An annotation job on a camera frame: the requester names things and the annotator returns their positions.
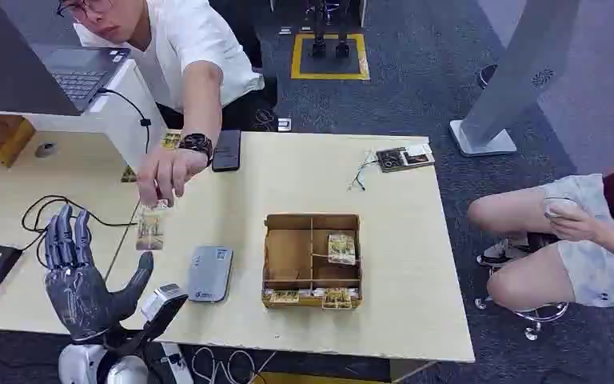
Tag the person's left hand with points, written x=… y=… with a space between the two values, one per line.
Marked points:
x=166 y=172

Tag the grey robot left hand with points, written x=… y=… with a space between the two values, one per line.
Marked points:
x=82 y=297

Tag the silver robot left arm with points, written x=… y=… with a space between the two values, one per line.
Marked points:
x=82 y=366

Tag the loose printed cards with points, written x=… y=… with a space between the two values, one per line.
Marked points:
x=128 y=175
x=170 y=141

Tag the black wrist watch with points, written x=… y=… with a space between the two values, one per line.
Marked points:
x=197 y=143

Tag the black smartphone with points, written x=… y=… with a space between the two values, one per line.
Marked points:
x=226 y=151

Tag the white laptop stand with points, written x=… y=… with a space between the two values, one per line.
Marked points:
x=127 y=111

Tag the grey flat card reader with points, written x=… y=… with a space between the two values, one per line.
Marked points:
x=209 y=274

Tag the white power strip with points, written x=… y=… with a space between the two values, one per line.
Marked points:
x=179 y=366

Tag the small grey round puck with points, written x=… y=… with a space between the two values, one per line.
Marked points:
x=46 y=150

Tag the small white floor socket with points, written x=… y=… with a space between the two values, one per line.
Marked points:
x=284 y=124

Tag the person at desk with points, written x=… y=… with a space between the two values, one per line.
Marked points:
x=190 y=37

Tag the wooden compartment box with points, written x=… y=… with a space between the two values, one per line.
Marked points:
x=291 y=254

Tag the flat yellow-print card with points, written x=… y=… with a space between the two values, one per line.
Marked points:
x=284 y=297

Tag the dark laptop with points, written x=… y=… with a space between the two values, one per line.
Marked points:
x=15 y=58

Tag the upright card stack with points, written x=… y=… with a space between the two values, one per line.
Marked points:
x=342 y=249

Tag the black robot stand legs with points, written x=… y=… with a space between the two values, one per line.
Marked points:
x=328 y=37

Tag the flat green-print card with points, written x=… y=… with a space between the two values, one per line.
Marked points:
x=337 y=299

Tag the circuit board tray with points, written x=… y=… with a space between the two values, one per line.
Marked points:
x=403 y=158

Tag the dark shoe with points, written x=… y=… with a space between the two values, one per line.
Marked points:
x=487 y=75

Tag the white floor stand pillar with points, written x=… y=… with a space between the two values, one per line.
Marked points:
x=519 y=69

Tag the pale smartphone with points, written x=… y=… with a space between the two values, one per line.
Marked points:
x=558 y=205

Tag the chrome wheeled stool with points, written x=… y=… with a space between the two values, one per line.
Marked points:
x=537 y=318

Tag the seated person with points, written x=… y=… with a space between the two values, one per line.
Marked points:
x=577 y=249

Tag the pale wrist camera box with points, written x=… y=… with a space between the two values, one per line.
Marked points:
x=161 y=299

